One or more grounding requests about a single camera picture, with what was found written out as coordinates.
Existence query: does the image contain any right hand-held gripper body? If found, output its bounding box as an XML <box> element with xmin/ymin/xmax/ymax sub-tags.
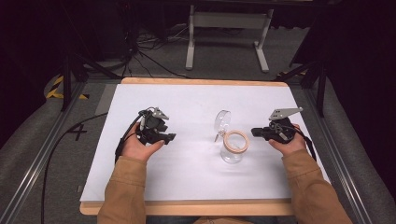
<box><xmin>268</xmin><ymin>106</ymin><xmax>304</xmax><ymax>145</ymax></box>

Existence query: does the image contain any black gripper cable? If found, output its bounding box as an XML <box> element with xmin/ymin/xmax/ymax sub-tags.
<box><xmin>114</xmin><ymin>114</ymin><xmax>144</xmax><ymax>164</ymax></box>
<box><xmin>291</xmin><ymin>124</ymin><xmax>318</xmax><ymax>162</ymax></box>

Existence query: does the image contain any bundle of floor cables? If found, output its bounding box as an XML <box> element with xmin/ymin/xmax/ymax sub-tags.
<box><xmin>122</xmin><ymin>22</ymin><xmax>194</xmax><ymax>80</ymax></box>

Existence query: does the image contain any black tripod stand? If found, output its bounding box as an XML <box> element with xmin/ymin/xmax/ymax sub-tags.
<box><xmin>274</xmin><ymin>59</ymin><xmax>329</xmax><ymax>119</ymax></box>
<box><xmin>60</xmin><ymin>50</ymin><xmax>123</xmax><ymax>112</ymax></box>

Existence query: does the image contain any glass jar with hinged lid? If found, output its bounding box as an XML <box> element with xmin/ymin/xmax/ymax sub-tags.
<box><xmin>213</xmin><ymin>109</ymin><xmax>251</xmax><ymax>165</ymax></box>

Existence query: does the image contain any person's left hand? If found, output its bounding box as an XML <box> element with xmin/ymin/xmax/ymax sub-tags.
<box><xmin>120</xmin><ymin>122</ymin><xmax>165</xmax><ymax>163</ymax></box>

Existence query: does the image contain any white table cover sheet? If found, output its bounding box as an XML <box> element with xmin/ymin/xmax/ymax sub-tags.
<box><xmin>79</xmin><ymin>83</ymin><xmax>331</xmax><ymax>203</ymax></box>

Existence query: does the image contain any person's right hand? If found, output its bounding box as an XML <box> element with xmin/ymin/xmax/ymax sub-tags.
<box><xmin>268</xmin><ymin>123</ymin><xmax>308</xmax><ymax>157</ymax></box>

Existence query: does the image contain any yellow black floor tape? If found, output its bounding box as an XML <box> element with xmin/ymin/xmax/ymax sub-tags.
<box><xmin>45</xmin><ymin>75</ymin><xmax>91</xmax><ymax>101</ymax></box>

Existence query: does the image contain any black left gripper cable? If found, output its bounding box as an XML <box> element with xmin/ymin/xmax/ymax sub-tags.
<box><xmin>114</xmin><ymin>114</ymin><xmax>144</xmax><ymax>164</ymax></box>

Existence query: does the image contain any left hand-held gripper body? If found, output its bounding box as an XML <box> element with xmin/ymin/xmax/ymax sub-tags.
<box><xmin>135</xmin><ymin>106</ymin><xmax>171</xmax><ymax>146</ymax></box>

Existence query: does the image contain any aluminium floor rail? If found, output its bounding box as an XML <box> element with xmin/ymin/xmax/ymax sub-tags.
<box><xmin>0</xmin><ymin>81</ymin><xmax>87</xmax><ymax>224</ymax></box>
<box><xmin>302</xmin><ymin>87</ymin><xmax>375</xmax><ymax>224</ymax></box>

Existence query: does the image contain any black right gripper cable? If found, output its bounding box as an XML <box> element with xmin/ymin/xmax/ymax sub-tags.
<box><xmin>291</xmin><ymin>124</ymin><xmax>318</xmax><ymax>162</ymax></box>

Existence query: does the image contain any black floor cable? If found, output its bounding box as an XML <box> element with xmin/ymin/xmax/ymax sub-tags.
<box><xmin>40</xmin><ymin>112</ymin><xmax>109</xmax><ymax>224</ymax></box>

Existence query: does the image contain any white metal stand frame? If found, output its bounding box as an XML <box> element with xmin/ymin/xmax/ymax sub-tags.
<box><xmin>185</xmin><ymin>4</ymin><xmax>276</xmax><ymax>74</ymax></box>

